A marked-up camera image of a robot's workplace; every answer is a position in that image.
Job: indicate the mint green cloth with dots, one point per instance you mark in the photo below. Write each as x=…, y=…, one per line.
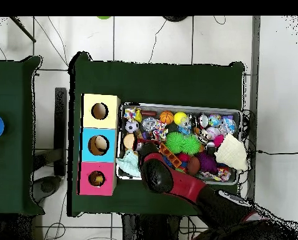
x=128, y=162

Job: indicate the yellow plush toy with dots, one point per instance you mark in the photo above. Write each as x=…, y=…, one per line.
x=96, y=179

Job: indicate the cream yellow cloth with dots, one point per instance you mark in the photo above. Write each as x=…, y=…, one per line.
x=232, y=152

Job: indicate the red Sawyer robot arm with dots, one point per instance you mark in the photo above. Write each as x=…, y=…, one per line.
x=173, y=180

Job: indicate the wooden box with three holes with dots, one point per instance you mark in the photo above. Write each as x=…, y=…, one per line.
x=99, y=130

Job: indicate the clear mesh bin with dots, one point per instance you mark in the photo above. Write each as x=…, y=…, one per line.
x=208, y=107

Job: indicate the colourful patterned fabric toy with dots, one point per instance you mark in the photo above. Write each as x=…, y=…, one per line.
x=158, y=131

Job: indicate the small soccer ball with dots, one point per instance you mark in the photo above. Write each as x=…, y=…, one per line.
x=131, y=126

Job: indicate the bright orange mini basketball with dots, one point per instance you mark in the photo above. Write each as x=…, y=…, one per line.
x=166, y=117

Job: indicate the green spiky ball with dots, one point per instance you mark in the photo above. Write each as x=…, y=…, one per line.
x=175, y=142
x=191, y=145

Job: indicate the orange yellow plastic toy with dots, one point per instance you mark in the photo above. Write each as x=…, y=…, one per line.
x=171, y=156

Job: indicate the yellow ball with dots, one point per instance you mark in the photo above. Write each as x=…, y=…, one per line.
x=180, y=118

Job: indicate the purple spiky ball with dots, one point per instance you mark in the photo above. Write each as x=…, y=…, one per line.
x=206, y=162

